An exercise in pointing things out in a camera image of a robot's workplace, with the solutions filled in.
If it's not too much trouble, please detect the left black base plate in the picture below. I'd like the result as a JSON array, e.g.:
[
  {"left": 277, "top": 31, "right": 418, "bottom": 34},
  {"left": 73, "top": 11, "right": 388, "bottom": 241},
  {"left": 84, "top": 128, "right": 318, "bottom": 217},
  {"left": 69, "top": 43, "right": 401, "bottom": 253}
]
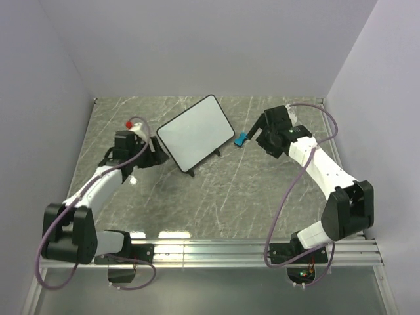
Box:
[{"left": 94, "top": 243, "right": 154, "bottom": 265}]

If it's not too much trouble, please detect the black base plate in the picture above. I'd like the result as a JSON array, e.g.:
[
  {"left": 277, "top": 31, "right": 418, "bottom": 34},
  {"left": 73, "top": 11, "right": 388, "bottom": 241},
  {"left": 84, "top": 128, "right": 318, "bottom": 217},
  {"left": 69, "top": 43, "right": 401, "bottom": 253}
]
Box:
[
  {"left": 94, "top": 243, "right": 154, "bottom": 265},
  {"left": 268, "top": 243, "right": 329, "bottom": 265}
]

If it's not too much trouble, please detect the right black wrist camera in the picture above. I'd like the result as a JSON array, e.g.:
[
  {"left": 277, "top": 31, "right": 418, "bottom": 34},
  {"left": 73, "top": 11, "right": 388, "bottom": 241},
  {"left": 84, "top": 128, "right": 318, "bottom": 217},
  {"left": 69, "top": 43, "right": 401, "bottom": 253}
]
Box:
[{"left": 264, "top": 105, "right": 293, "bottom": 131}]

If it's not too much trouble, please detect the blue whiteboard eraser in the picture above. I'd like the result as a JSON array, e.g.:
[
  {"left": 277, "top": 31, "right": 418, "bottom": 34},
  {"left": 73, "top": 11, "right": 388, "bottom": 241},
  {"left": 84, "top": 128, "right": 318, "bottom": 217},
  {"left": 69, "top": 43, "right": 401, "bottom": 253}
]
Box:
[{"left": 234, "top": 132, "right": 248, "bottom": 147}]

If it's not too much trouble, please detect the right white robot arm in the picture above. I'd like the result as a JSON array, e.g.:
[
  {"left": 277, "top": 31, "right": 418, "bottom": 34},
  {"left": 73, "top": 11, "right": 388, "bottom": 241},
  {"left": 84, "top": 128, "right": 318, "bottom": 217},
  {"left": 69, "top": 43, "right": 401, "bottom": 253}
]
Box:
[{"left": 246, "top": 106, "right": 374, "bottom": 263}]

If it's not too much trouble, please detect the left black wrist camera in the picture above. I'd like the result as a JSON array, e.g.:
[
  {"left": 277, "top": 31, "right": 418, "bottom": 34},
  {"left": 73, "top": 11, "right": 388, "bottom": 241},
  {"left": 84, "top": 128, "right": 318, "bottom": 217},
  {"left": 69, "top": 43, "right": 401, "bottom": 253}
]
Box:
[{"left": 114, "top": 130, "right": 136, "bottom": 150}]

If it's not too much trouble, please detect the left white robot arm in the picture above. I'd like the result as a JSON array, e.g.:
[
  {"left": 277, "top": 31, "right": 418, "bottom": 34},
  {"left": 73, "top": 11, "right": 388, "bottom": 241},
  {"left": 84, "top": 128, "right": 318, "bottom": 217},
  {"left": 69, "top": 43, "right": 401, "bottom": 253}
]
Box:
[{"left": 41, "top": 131, "right": 169, "bottom": 264}]

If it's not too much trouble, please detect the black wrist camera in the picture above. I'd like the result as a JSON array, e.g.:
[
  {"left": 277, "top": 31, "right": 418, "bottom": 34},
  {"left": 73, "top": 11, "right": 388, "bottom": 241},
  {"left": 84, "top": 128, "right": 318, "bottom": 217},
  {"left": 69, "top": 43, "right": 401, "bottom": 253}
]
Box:
[
  {"left": 264, "top": 105, "right": 293, "bottom": 131},
  {"left": 114, "top": 130, "right": 136, "bottom": 150}
]

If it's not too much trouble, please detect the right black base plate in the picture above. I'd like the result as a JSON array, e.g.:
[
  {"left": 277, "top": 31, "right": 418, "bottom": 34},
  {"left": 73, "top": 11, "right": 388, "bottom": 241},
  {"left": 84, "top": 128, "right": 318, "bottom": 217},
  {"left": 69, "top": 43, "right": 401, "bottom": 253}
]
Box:
[{"left": 268, "top": 243, "right": 329, "bottom": 265}]

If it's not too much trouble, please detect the small white whiteboard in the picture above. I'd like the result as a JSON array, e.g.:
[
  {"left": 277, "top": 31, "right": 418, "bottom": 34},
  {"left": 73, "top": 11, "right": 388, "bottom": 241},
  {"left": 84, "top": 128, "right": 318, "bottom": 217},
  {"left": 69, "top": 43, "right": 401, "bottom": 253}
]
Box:
[{"left": 156, "top": 94, "right": 235, "bottom": 176}]

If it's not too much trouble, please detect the aluminium rail frame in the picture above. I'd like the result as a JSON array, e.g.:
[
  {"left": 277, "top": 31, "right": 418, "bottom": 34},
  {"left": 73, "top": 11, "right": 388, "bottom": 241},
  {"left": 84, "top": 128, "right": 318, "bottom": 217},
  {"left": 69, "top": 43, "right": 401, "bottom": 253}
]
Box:
[{"left": 19, "top": 98, "right": 400, "bottom": 315}]

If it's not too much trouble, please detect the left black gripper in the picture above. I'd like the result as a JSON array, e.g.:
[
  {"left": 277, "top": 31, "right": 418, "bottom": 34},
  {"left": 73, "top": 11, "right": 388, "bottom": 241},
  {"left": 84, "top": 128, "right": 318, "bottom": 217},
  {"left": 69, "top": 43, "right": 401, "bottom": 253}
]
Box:
[{"left": 129, "top": 136, "right": 168, "bottom": 169}]

